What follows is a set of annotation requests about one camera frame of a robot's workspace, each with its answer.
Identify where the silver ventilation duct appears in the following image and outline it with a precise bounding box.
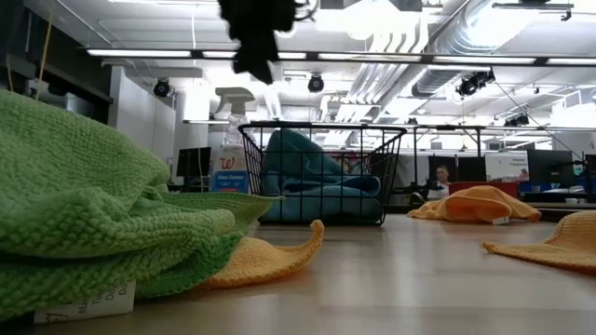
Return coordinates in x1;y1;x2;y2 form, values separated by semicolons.
412;0;578;97

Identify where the person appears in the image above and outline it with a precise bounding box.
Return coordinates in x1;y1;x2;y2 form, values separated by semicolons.
427;164;454;201

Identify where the green microfiber towel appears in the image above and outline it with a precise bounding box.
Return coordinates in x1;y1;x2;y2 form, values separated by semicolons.
0;88;286;260
0;230;246;324

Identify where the black overhead light bar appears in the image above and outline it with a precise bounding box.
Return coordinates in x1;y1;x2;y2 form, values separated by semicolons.
85;47;596;67

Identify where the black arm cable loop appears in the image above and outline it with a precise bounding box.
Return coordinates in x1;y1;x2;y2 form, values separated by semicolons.
293;0;320;22

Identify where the black metal stand frame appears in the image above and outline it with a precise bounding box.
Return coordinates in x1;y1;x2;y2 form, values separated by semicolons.
406;123;488;183

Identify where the black computer monitor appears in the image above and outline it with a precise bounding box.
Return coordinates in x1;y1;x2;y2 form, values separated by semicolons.
455;155;487;183
527;149;575;185
175;146;212;179

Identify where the teal microfiber towel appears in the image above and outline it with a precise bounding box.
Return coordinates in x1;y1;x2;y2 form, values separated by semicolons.
259;172;384;223
263;128;348;190

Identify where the black wire basket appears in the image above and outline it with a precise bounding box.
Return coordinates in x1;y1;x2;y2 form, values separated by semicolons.
237;121;408;228

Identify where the white printed sign board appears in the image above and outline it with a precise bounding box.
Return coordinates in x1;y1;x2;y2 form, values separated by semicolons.
484;152;530;181

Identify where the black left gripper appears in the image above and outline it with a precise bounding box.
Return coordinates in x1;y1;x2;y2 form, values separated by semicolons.
218;0;299;86

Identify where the clear glass cleaner spray bottle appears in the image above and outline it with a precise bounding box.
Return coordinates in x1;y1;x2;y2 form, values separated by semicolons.
210;87;257;194

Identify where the orange microfiber towel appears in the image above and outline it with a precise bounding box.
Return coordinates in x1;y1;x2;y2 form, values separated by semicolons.
199;219;326;291
406;184;543;225
481;209;596;274

